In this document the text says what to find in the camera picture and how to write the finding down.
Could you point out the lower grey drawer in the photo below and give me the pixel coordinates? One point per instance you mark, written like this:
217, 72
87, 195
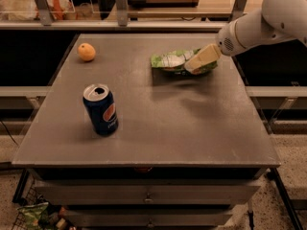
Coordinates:
148, 217

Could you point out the orange fruit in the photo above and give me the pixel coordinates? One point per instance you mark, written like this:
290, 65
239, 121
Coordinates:
86, 52

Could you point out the black wire basket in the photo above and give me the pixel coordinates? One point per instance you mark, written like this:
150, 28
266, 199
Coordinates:
25, 194

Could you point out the metal bracket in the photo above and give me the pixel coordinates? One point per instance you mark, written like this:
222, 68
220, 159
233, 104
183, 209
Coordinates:
44, 14
122, 12
238, 9

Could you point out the middle metal bracket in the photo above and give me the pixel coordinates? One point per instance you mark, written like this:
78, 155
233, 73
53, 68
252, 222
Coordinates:
122, 12

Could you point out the grey drawer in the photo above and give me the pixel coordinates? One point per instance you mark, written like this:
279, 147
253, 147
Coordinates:
148, 217
91, 193

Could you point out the left metal bracket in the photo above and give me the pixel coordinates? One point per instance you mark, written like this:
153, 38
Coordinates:
44, 14

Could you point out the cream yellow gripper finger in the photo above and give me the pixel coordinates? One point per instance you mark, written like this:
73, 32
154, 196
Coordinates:
203, 59

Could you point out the green rice chip bag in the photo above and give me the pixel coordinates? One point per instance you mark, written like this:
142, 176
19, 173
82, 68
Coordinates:
173, 62

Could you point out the blue pepsi can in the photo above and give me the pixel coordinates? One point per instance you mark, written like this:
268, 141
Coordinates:
100, 106

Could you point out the orange snack bag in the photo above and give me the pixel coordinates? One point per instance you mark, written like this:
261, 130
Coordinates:
60, 8

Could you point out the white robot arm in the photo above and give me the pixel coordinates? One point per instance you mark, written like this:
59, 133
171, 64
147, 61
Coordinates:
276, 21

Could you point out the green snack bag in basket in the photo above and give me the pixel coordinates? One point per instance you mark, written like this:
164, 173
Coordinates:
36, 216

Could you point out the right metal bracket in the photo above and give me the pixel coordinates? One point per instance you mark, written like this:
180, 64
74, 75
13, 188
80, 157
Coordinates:
238, 9

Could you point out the white plastic bag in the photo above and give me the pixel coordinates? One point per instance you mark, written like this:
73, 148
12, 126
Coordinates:
18, 10

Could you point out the upper grey drawer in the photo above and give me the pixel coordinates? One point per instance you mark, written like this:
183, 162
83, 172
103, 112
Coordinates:
91, 193

